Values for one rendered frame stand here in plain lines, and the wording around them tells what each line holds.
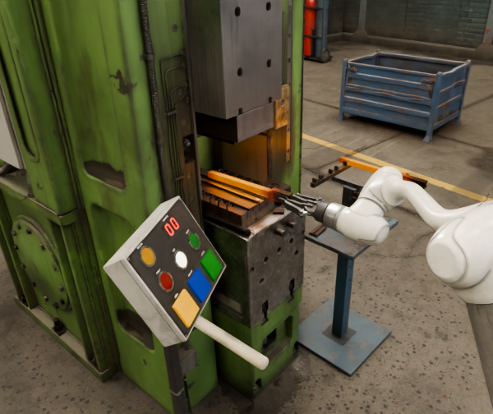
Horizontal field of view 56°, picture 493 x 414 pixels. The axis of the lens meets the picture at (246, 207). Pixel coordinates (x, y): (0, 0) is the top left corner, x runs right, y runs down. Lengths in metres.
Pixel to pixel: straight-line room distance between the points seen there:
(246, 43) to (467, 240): 0.93
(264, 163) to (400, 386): 1.25
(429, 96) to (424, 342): 3.11
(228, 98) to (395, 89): 4.00
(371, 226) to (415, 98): 3.85
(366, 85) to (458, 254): 4.68
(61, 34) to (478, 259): 1.41
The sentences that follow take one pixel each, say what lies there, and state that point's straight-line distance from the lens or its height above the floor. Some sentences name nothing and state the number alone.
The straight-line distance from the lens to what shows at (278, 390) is 2.37.
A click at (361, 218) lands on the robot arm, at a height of 1.08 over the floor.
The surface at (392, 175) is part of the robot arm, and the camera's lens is 1.59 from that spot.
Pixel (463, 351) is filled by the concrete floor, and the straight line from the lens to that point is 2.73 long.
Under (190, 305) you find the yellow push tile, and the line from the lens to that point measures 1.29.
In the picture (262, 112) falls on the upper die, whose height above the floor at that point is 1.34.
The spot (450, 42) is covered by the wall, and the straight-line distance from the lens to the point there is 9.80.
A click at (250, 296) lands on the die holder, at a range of 1.87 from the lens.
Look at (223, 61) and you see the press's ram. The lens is 1.48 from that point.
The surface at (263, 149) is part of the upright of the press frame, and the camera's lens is 2.02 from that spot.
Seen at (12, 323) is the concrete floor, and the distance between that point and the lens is 3.07.
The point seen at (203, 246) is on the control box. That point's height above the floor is 1.06.
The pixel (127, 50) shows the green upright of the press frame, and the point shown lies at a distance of 1.42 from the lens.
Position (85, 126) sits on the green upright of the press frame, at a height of 1.30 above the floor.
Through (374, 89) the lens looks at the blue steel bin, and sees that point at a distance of 5.51.
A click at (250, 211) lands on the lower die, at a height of 0.97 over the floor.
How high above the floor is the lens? 1.85
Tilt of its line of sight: 29 degrees down
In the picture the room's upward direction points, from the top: 2 degrees counter-clockwise
